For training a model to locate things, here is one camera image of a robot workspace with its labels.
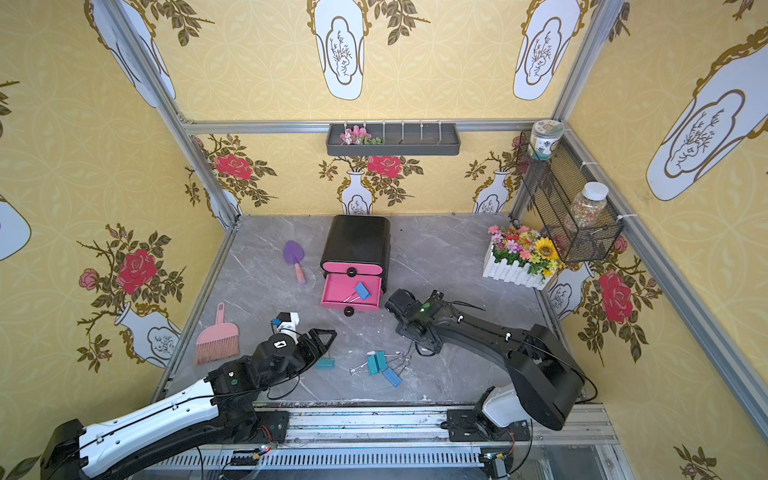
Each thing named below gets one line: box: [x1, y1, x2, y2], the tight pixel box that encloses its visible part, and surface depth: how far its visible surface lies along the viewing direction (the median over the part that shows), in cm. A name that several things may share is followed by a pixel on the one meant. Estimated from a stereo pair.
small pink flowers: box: [340, 125, 383, 146], surface depth 89 cm
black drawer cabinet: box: [320, 215, 392, 293], surface depth 93 cm
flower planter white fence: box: [482, 225, 565, 291], surface depth 94 cm
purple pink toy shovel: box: [283, 240, 307, 285], surface depth 112 cm
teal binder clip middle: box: [349, 351, 379, 376], surface depth 85 cm
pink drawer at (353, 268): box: [322, 262, 384, 278], surface depth 89 cm
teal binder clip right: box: [375, 350, 401, 371], surface depth 85 cm
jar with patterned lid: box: [528, 119, 565, 160], surface depth 87 cm
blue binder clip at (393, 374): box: [382, 355, 410, 388], surface depth 83 cm
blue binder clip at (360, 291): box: [343, 281, 372, 303], surface depth 92 cm
